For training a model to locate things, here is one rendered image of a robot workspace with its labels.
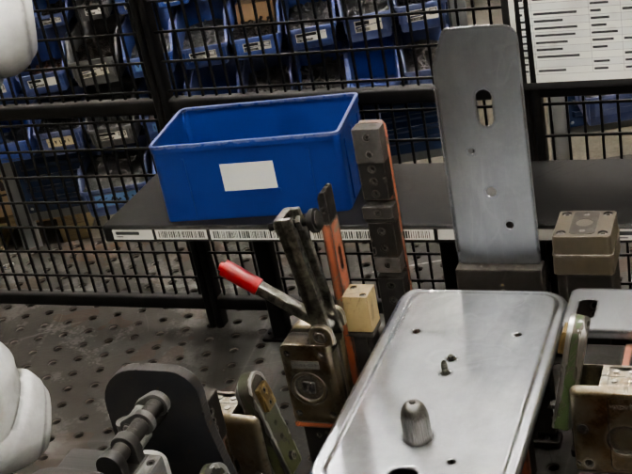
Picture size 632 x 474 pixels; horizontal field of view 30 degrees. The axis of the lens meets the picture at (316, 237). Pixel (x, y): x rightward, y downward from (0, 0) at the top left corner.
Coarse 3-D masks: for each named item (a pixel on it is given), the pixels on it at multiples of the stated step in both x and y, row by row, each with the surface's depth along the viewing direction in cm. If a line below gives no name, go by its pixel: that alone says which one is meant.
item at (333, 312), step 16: (288, 208) 138; (272, 224) 138; (288, 224) 136; (304, 224) 137; (320, 224) 136; (288, 240) 137; (304, 240) 140; (288, 256) 138; (304, 256) 138; (304, 272) 138; (320, 272) 141; (304, 288) 139; (320, 288) 142; (304, 304) 141; (320, 304) 140; (320, 320) 141; (336, 320) 144
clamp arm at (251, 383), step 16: (240, 384) 127; (256, 384) 127; (240, 400) 127; (256, 400) 127; (272, 400) 129; (256, 416) 128; (272, 416) 129; (272, 432) 129; (288, 432) 132; (272, 448) 129; (288, 448) 131; (272, 464) 130; (288, 464) 130
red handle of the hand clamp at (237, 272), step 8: (224, 264) 143; (232, 264) 143; (224, 272) 143; (232, 272) 143; (240, 272) 143; (248, 272) 144; (232, 280) 143; (240, 280) 143; (248, 280) 143; (256, 280) 143; (248, 288) 143; (256, 288) 143; (264, 288) 143; (272, 288) 144; (264, 296) 143; (272, 296) 143; (280, 296) 143; (288, 296) 143; (280, 304) 143; (288, 304) 143; (296, 304) 143; (296, 312) 143; (304, 312) 142; (304, 320) 143
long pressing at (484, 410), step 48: (384, 336) 150; (432, 336) 148; (480, 336) 147; (528, 336) 145; (384, 384) 141; (432, 384) 139; (480, 384) 137; (528, 384) 136; (336, 432) 133; (384, 432) 132; (432, 432) 131; (480, 432) 129; (528, 432) 128
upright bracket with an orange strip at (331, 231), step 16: (320, 192) 145; (320, 208) 146; (336, 224) 148; (336, 240) 148; (336, 256) 148; (336, 272) 150; (336, 288) 151; (336, 304) 152; (352, 352) 155; (352, 368) 156
